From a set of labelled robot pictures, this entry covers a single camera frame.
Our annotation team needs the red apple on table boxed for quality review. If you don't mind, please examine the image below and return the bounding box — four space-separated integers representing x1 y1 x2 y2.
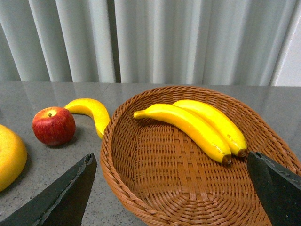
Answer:
32 106 76 146

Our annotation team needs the large yellow banana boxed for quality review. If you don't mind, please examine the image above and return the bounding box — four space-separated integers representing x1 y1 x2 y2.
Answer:
0 125 27 192

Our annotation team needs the yellow banana front in basket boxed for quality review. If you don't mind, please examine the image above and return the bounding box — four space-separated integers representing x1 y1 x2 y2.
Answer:
133 104 232 165

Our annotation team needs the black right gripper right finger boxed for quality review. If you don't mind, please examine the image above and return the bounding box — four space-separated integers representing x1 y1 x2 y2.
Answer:
247 152 301 226

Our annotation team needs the yellow banana in basket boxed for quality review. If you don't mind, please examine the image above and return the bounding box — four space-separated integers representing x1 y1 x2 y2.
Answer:
133 104 232 165
173 99 247 158

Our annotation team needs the curved yellow banana on table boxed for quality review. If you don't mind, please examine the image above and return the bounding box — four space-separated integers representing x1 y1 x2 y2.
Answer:
65 98 110 139

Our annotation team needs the brown wicker basket right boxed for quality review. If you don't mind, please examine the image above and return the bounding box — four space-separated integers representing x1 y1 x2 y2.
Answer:
100 86 301 226

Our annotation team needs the white pleated curtain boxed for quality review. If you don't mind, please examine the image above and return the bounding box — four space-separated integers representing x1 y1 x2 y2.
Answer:
0 0 301 86

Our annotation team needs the yellow banana rear in basket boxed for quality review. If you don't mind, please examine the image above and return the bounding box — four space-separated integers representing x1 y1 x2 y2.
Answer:
173 99 247 158

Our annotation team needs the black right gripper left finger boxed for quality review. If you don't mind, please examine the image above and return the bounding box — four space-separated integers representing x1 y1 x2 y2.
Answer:
0 153 97 226

